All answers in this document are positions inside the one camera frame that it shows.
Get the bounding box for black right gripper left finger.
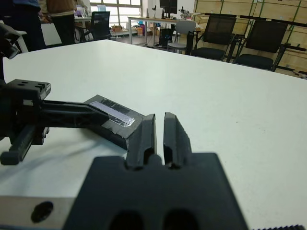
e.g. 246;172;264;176
126;114;158;171

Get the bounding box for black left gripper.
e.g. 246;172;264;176
0;79;110;165

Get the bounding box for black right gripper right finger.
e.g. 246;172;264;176
163;112;192;170

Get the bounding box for person in brown top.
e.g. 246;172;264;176
39;0;77;46

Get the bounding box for black office chair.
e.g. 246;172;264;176
83;11;112;41

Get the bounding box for black computer tower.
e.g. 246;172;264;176
159;28;174;47

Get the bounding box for person in dark blue clothes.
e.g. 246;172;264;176
0;0;46;52

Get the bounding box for grey plastic chair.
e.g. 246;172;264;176
167;20;196;55

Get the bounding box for black mesh visitor chair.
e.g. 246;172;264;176
187;15;237;62
234;19;292;71

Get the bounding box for white desk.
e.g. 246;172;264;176
127;16;180;46

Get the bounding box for black office chairs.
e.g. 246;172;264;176
194;0;307;77

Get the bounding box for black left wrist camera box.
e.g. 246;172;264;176
0;23;20;59

